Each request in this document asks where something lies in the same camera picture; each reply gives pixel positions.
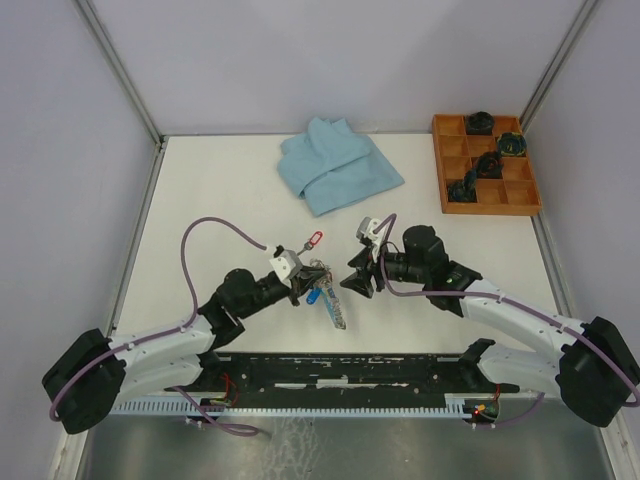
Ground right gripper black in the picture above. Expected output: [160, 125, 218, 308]
[339, 238, 428, 299]

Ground metal key organizer plate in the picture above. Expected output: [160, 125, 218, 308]
[311, 259, 347, 330]

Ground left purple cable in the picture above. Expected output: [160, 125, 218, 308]
[48, 217, 274, 435]

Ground dark green coiled cord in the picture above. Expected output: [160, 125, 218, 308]
[447, 179, 477, 204]

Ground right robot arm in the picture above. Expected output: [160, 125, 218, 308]
[340, 217, 639, 427]

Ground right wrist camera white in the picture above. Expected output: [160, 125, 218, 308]
[356, 217, 388, 248]

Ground black coiled cord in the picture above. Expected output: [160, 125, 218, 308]
[466, 110, 495, 136]

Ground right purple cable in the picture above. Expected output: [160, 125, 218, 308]
[372, 213, 640, 430]

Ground blue key tag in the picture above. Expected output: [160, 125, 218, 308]
[305, 287, 323, 305]

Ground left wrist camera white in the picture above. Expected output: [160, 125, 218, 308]
[269, 245, 303, 283]

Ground dark twisted cord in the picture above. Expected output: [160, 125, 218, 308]
[464, 151, 505, 185]

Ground wooden compartment tray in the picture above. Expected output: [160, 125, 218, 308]
[432, 112, 542, 216]

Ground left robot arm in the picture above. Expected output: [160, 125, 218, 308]
[42, 266, 325, 434]

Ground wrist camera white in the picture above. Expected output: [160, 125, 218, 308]
[356, 217, 388, 248]
[269, 245, 303, 283]

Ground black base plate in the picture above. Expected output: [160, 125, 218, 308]
[182, 352, 520, 410]

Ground green yellow coiled cord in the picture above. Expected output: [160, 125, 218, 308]
[496, 130, 529, 157]

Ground light blue cloth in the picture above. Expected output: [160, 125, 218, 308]
[277, 117, 405, 217]

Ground purple cable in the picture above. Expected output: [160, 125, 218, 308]
[372, 213, 640, 430]
[48, 217, 274, 435]

